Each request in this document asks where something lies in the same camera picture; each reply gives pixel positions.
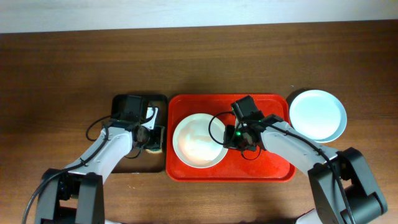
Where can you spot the green yellow sponge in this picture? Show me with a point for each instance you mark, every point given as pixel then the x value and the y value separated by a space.
pixel 154 151

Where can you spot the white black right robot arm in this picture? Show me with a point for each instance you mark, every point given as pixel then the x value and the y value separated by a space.
pixel 343 187

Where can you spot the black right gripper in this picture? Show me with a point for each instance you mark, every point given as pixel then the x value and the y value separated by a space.
pixel 232 140

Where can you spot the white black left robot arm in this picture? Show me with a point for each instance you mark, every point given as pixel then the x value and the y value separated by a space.
pixel 135 127

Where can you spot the black plastic tray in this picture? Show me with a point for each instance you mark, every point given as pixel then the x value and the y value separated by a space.
pixel 149 110

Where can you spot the red plastic tray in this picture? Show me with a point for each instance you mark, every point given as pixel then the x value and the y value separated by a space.
pixel 257 166

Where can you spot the cream white plate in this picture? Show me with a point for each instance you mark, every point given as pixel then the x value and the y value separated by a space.
pixel 196 141

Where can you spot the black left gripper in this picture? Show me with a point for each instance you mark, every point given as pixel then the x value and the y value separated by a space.
pixel 154 142

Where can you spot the light blue plate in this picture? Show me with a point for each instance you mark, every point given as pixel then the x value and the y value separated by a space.
pixel 316 114

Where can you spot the mint green plate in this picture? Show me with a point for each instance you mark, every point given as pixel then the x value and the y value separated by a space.
pixel 339 131

